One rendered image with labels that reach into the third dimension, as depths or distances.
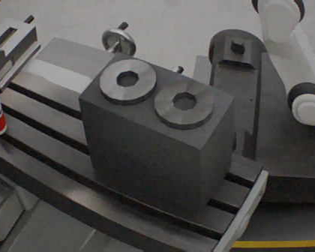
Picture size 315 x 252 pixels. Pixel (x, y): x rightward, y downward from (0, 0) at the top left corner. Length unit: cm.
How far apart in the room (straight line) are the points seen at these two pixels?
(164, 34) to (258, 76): 105
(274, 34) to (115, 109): 51
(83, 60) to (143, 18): 124
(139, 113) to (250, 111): 72
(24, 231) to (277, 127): 76
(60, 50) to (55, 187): 63
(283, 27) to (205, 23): 149
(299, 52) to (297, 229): 53
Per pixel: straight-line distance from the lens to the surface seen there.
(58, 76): 150
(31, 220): 141
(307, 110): 157
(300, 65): 152
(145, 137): 100
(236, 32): 190
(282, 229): 169
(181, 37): 276
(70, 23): 293
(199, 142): 96
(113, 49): 181
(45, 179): 118
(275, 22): 136
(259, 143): 165
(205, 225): 109
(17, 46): 137
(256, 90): 174
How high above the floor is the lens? 186
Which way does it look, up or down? 50 degrees down
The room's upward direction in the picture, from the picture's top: 5 degrees counter-clockwise
